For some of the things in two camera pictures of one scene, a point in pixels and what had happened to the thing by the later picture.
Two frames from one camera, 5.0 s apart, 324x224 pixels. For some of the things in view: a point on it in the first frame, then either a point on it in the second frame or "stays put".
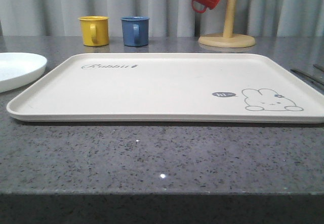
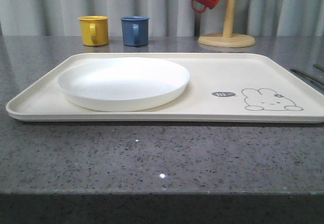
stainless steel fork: (317, 83) stays put
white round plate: (18, 70) to (121, 84)
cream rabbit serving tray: (241, 88) stays put
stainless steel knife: (320, 68) stays put
